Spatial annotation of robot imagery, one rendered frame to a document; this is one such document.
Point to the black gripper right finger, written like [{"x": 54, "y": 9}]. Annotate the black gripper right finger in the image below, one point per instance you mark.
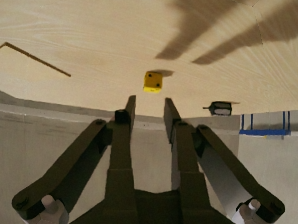
[{"x": 244, "y": 200}]

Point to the yellow die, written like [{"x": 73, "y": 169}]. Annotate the yellow die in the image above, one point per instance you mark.
[{"x": 152, "y": 82}]

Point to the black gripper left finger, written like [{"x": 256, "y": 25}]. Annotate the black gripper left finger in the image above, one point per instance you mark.
[{"x": 51, "y": 198}]

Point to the tan flat mat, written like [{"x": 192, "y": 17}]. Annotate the tan flat mat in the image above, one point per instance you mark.
[{"x": 22, "y": 65}]

